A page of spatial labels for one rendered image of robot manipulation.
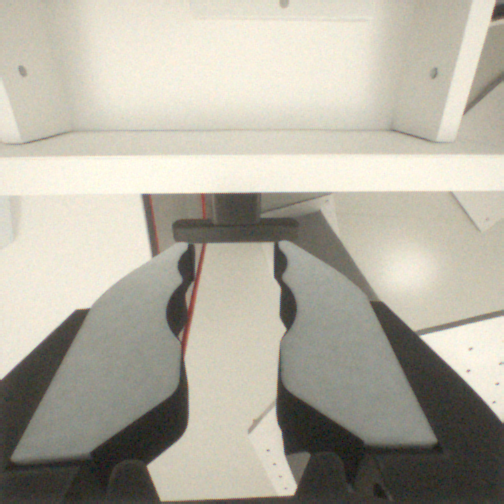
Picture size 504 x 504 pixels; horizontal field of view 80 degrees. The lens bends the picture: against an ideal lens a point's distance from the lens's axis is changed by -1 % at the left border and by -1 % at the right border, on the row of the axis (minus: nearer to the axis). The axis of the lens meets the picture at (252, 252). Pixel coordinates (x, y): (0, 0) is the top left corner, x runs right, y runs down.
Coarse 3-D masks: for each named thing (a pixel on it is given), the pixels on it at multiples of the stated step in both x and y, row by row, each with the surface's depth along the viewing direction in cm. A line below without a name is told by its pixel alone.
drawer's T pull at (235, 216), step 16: (240, 192) 16; (256, 192) 16; (224, 208) 17; (240, 208) 17; (256, 208) 17; (176, 224) 17; (192, 224) 17; (208, 224) 17; (224, 224) 17; (240, 224) 17; (256, 224) 17; (272, 224) 17; (288, 224) 17; (176, 240) 18; (192, 240) 17; (208, 240) 18; (224, 240) 18; (240, 240) 18; (256, 240) 18; (272, 240) 18; (288, 240) 18
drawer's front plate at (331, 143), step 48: (0, 144) 17; (48, 144) 16; (96, 144) 16; (144, 144) 16; (192, 144) 16; (240, 144) 16; (288, 144) 16; (336, 144) 17; (384, 144) 17; (432, 144) 17; (480, 144) 17; (0, 192) 14; (48, 192) 14; (96, 192) 14; (144, 192) 14; (192, 192) 15
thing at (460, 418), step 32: (384, 320) 8; (416, 352) 7; (416, 384) 6; (448, 384) 6; (448, 416) 6; (480, 416) 6; (448, 448) 5; (480, 448) 5; (384, 480) 5; (416, 480) 5; (448, 480) 5; (480, 480) 5
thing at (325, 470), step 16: (128, 464) 5; (144, 464) 5; (320, 464) 5; (336, 464) 5; (112, 480) 5; (128, 480) 5; (144, 480) 5; (304, 480) 5; (320, 480) 5; (336, 480) 5; (112, 496) 4; (128, 496) 4; (144, 496) 4; (272, 496) 4; (288, 496) 4; (304, 496) 4; (320, 496) 4; (336, 496) 4; (352, 496) 4; (368, 496) 4
